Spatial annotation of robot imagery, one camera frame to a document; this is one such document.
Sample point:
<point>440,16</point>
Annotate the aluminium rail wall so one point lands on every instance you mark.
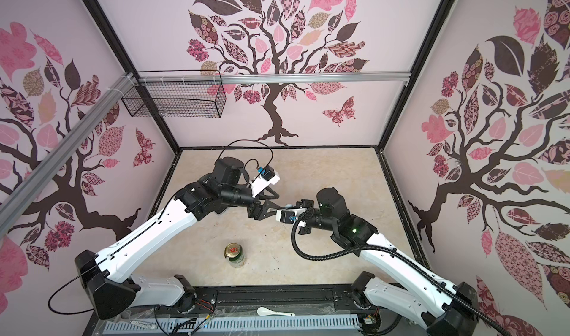
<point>386,76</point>
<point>18,201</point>

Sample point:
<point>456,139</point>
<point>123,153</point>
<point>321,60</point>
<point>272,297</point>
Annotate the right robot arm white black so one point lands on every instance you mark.
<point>436,304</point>

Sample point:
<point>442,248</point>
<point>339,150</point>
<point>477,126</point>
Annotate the green beverage can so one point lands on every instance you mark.
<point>234,255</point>

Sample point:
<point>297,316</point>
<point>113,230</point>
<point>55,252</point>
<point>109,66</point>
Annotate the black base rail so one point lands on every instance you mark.
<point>243,301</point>

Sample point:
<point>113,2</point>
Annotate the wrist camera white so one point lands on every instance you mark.
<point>290,215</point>
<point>267,177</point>

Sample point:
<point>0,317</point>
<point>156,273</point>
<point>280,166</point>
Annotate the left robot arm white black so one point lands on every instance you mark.
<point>107,276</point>

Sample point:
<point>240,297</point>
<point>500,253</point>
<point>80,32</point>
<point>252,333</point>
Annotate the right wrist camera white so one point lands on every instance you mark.
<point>290,215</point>

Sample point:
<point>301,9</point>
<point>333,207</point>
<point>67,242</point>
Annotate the white plastic spoon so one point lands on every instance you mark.
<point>264,311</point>

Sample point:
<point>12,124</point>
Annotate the black wire basket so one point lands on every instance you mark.
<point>177,93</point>

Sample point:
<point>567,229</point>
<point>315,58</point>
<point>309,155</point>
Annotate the black smartphone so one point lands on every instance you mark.
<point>273,211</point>

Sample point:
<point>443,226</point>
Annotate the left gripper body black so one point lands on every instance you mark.
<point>254,209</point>

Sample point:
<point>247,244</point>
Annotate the aluminium rail left wall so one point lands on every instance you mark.
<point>18,201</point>

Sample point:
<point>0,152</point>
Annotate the aluminium rail back wall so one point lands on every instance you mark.
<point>386,76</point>

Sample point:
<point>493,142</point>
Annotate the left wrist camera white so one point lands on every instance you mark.
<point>267,177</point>

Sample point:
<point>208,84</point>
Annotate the white slotted cable duct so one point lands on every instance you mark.
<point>232,326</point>

